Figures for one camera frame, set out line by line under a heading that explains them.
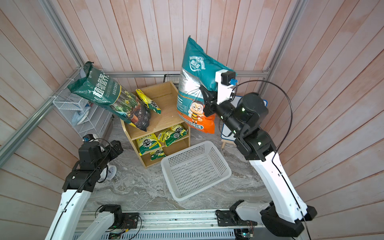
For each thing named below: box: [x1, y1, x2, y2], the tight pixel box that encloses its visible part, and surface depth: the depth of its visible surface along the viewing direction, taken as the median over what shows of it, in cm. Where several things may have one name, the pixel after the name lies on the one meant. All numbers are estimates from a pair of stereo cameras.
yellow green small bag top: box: [136, 88, 162, 115], surface depth 75 cm
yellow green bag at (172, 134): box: [157, 124, 187, 147], surface depth 83 cm
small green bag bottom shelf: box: [150, 149, 166, 161], surface depth 92 cm
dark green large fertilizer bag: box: [67, 61, 152, 132], surface depth 59 cm
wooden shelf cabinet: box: [120, 81, 191, 168], surface depth 82 cm
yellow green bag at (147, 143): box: [136, 133, 162, 156], surface depth 82 cm
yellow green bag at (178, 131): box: [171, 124, 188, 139], surface depth 85 cm
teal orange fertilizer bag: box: [176, 35, 238, 134], surface depth 51 cm
